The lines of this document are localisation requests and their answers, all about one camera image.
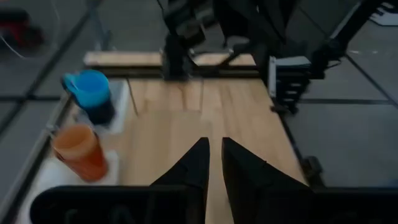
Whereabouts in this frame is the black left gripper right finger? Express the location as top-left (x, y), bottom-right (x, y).
top-left (221, 136), bottom-right (315, 224)

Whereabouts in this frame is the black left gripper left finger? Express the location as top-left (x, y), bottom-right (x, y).
top-left (150, 136), bottom-right (211, 224)

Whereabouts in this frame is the orange faceted tumbler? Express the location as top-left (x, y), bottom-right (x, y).
top-left (55, 136), bottom-right (109, 184)

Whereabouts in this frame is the peach matte tumbler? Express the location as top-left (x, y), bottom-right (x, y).
top-left (51, 123), bottom-right (96, 158)

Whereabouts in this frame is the blue plastic mug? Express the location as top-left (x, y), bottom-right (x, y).
top-left (61, 69), bottom-right (112, 109)

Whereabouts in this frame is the black device grey top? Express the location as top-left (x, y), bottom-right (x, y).
top-left (267, 55), bottom-right (312, 113)

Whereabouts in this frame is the printed paper sheet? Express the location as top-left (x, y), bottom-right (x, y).
top-left (18, 149), bottom-right (121, 224)

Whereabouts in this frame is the grey metal desk foot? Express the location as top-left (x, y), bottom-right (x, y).
top-left (85, 0), bottom-right (114, 52)

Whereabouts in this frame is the white floor cable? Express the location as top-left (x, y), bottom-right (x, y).
top-left (0, 0), bottom-right (62, 60)

